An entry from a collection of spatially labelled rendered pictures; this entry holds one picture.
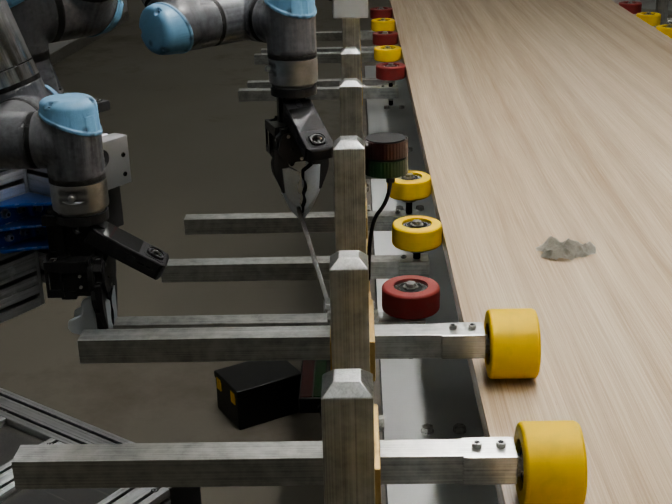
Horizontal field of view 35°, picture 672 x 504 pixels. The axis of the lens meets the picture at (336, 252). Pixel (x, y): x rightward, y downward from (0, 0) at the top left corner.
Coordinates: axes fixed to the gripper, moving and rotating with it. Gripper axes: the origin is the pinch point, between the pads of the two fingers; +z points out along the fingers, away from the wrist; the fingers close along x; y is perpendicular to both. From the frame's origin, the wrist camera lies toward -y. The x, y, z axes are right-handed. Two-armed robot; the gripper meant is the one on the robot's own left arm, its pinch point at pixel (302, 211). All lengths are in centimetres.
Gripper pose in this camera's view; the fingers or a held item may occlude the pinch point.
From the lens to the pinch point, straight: 168.0
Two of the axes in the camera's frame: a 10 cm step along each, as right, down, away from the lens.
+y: -3.3, -3.4, 8.8
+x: -9.4, 1.4, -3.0
